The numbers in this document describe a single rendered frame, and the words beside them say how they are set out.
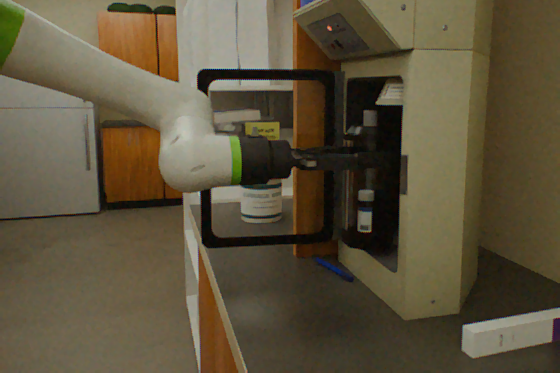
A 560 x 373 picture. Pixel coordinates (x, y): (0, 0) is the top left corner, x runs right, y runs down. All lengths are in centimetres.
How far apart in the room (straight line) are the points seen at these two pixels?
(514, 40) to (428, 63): 50
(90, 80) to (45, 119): 482
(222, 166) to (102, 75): 25
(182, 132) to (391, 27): 39
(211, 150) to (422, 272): 43
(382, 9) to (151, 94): 42
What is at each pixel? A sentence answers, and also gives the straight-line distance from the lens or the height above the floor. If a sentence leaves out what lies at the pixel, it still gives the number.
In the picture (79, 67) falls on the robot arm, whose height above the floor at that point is 138.
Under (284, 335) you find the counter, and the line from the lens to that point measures 88.
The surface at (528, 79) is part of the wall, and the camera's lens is 130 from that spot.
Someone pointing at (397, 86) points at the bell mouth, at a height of 135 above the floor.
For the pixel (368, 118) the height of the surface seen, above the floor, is 129.
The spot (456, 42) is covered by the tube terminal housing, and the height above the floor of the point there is 142.
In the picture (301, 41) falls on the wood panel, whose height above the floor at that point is 145.
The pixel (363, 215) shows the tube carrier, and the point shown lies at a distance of 97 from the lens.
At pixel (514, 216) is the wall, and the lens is 135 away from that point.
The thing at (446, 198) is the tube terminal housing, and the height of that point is 116.
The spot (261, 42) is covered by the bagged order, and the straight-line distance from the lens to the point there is 207.
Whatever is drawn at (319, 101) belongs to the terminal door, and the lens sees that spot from 112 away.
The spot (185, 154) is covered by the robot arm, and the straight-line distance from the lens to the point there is 86.
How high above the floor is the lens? 135
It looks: 8 degrees down
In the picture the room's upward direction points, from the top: straight up
